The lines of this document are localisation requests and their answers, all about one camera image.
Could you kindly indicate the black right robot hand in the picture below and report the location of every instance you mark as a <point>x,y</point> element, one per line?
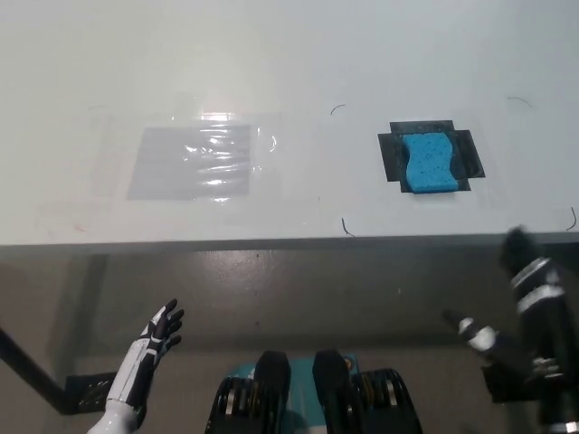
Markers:
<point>540,307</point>

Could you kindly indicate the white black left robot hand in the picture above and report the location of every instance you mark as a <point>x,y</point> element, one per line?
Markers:
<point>154,336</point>

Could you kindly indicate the blue wavy sponge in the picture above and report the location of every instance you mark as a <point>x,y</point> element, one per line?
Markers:
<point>429,163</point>

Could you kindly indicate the black teal robot body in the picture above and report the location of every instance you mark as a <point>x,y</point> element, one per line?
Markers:
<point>330,389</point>

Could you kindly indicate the black tape marked spot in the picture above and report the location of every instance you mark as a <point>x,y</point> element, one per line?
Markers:
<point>389,153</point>

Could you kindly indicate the black table foot plate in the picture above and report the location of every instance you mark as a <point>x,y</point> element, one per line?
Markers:
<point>88,393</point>
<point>500,384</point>

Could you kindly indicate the black table leg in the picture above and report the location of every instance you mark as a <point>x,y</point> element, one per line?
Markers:
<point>27,361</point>

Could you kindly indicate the clear plastic sheet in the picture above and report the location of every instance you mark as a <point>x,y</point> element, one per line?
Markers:
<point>158,167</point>

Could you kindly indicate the clear wrinkled plastic film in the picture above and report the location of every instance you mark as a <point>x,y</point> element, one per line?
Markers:
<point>267,144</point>

